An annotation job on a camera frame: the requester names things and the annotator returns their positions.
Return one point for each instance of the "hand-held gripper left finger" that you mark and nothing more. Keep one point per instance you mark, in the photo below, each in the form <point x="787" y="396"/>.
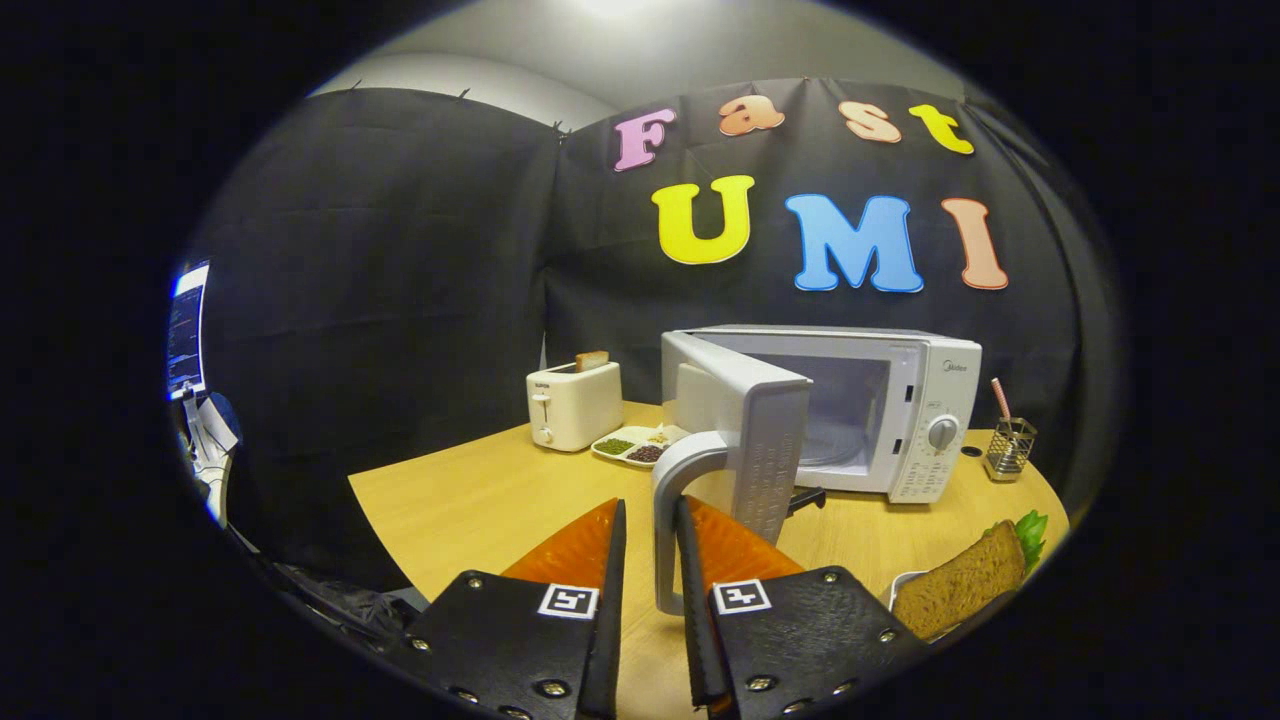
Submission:
<point x="612" y="620"/>

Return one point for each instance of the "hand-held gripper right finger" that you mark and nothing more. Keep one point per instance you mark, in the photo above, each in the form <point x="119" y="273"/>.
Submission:
<point x="690" y="620"/>

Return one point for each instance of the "brown bread lettuce sandwich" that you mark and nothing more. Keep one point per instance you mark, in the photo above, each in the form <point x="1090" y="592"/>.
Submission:
<point x="960" y="585"/>

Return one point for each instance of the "white microwave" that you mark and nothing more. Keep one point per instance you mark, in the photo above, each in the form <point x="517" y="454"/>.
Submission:
<point x="950" y="400"/>

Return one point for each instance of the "glass microwave turntable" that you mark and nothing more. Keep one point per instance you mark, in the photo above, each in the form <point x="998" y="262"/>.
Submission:
<point x="835" y="455"/>

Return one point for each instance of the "white divided snack plate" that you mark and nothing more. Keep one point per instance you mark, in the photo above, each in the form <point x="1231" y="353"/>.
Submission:
<point x="628" y="447"/>

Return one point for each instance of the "white rectangular plate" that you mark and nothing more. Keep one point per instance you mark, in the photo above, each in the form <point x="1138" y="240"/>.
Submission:
<point x="900" y="588"/>

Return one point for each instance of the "white toaster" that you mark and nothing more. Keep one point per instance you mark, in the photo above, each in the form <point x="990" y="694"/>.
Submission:
<point x="575" y="410"/>

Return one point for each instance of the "toast slice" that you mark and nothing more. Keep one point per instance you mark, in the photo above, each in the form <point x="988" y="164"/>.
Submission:
<point x="592" y="361"/>

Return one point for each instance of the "dark cloth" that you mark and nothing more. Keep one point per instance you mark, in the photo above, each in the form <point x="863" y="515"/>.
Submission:
<point x="340" y="600"/>

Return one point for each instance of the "metal mesh holder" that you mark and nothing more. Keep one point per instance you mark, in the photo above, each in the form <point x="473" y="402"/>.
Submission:
<point x="1010" y="450"/>

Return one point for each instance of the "black backdrop cloth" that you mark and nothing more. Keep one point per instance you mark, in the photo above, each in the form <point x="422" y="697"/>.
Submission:
<point x="400" y="250"/>

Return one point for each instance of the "computer monitor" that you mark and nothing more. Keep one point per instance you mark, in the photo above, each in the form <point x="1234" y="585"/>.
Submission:
<point x="187" y="330"/>

